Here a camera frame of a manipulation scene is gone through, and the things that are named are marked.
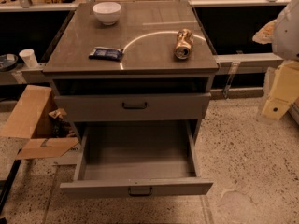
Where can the white paper cup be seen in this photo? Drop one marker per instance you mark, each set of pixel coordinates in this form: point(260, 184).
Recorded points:
point(28, 56)

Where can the black pole on floor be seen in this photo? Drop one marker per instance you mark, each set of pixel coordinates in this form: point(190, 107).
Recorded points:
point(6, 185)

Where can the dark round lid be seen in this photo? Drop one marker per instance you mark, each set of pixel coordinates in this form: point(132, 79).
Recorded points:
point(8, 62)

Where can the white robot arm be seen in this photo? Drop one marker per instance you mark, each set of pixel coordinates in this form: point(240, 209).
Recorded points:
point(283, 35)

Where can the white ceramic bowl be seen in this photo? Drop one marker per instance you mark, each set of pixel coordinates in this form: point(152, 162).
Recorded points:
point(107, 13)

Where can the open grey lower drawer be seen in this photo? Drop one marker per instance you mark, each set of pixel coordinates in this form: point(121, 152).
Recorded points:
point(137, 159)

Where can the closed grey upper drawer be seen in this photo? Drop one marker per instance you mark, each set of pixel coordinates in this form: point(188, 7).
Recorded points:
point(165, 106)

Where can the brown cardboard box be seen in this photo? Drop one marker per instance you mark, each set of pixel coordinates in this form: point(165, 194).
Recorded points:
point(30, 120)

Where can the grey drawer cabinet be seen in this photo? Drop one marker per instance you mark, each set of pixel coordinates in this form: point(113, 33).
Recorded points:
point(147, 34)

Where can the blue rxbar blueberry wrapper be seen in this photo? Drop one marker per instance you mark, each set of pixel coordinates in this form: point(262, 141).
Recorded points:
point(102, 53)

